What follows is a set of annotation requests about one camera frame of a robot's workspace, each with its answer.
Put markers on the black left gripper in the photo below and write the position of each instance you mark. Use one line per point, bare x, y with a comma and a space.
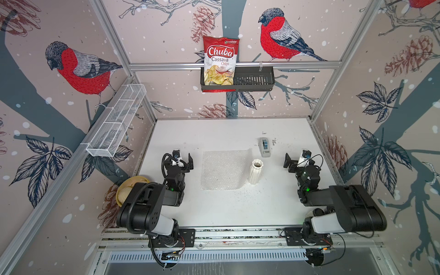
187, 167

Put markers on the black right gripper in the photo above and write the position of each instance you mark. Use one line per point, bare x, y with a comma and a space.
287, 162

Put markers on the clear bubble wrap sheet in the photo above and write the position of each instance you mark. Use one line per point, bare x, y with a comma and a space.
225, 170

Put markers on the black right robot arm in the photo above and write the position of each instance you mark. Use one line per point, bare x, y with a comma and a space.
336, 209

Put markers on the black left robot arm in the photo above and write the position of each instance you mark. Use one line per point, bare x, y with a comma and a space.
141, 202

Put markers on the red cassava chips bag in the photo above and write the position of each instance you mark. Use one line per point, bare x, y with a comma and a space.
220, 59

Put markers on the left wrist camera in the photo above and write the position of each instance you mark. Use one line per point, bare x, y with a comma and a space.
177, 155

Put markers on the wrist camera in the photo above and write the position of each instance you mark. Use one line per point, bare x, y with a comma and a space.
177, 155
304, 158

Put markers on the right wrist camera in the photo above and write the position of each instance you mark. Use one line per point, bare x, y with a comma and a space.
304, 158

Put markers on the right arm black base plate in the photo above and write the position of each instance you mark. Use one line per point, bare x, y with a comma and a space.
296, 236

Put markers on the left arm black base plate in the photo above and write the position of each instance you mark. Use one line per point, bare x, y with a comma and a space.
184, 238

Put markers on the black wire wall basket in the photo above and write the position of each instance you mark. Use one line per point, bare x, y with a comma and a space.
246, 79

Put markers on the white mesh wall shelf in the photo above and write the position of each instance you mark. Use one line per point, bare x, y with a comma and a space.
112, 131

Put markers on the aluminium front rail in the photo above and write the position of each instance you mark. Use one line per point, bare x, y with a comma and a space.
233, 237

